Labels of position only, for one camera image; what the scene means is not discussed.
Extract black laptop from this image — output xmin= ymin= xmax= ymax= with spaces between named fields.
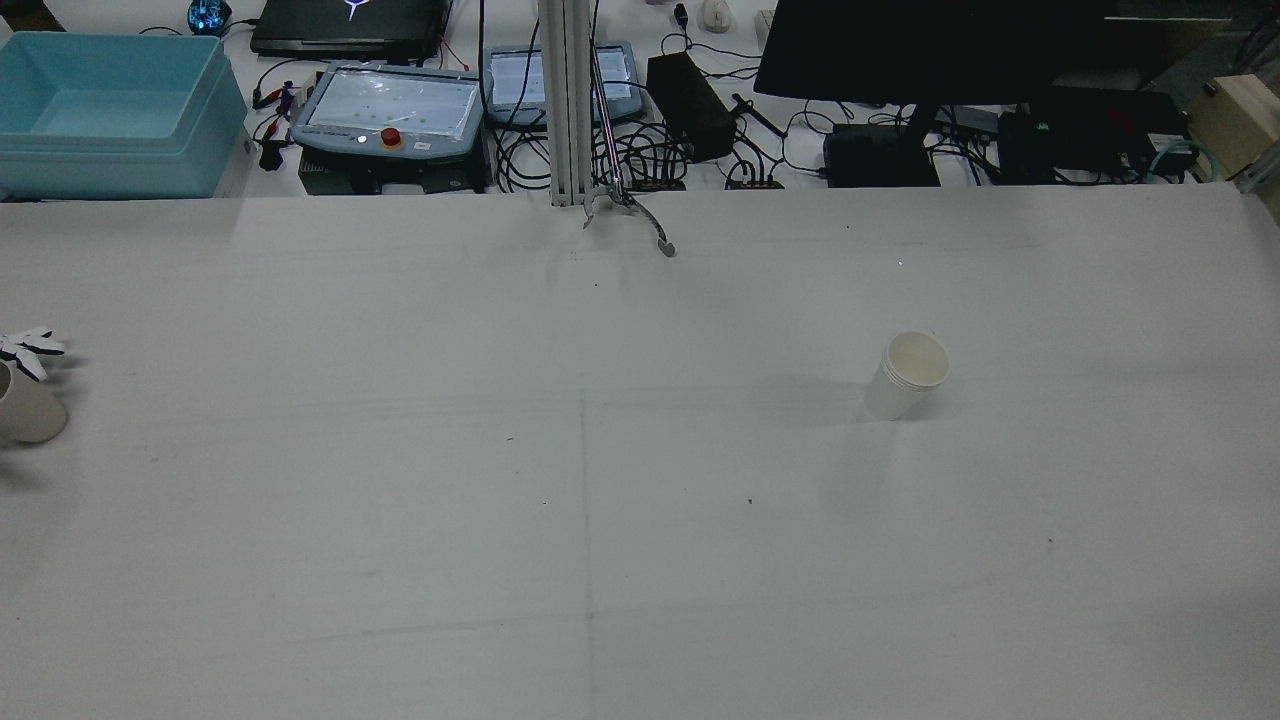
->
xmin=249 ymin=0 xmax=452 ymax=64

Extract light blue plastic bin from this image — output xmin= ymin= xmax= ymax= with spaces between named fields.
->
xmin=0 ymin=30 xmax=250 ymax=201

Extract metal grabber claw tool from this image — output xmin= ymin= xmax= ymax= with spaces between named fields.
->
xmin=583 ymin=40 xmax=679 ymax=259

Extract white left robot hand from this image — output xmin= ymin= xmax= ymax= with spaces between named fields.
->
xmin=0 ymin=327 xmax=67 ymax=384

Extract beige paper cup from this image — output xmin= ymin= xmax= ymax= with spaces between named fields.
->
xmin=0 ymin=360 xmax=70 ymax=445

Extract wooden box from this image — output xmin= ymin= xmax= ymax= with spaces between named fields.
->
xmin=1187 ymin=74 xmax=1280 ymax=183

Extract large black device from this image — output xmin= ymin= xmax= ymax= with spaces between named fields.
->
xmin=998 ymin=88 xmax=1190 ymax=184

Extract black computer monitor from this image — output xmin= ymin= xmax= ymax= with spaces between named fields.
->
xmin=754 ymin=0 xmax=1119 ymax=131

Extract black power brick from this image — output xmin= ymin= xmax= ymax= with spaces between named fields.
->
xmin=646 ymin=50 xmax=739 ymax=164

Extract teach pendant without button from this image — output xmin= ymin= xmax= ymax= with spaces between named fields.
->
xmin=483 ymin=40 xmax=643 ymax=129

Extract teach pendant with red button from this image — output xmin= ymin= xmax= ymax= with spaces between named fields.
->
xmin=290 ymin=62 xmax=489 ymax=167

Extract teal cable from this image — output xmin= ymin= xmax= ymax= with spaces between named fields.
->
xmin=1147 ymin=140 xmax=1219 ymax=185

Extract black flat box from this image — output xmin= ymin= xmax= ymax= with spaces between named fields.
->
xmin=823 ymin=124 xmax=942 ymax=189

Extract aluminium profile post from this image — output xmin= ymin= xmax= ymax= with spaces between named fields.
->
xmin=537 ymin=0 xmax=598 ymax=208

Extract black cable tangle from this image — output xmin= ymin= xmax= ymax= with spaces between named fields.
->
xmin=490 ymin=110 xmax=706 ymax=194

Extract white paper cups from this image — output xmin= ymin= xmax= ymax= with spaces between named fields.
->
xmin=863 ymin=331 xmax=952 ymax=422

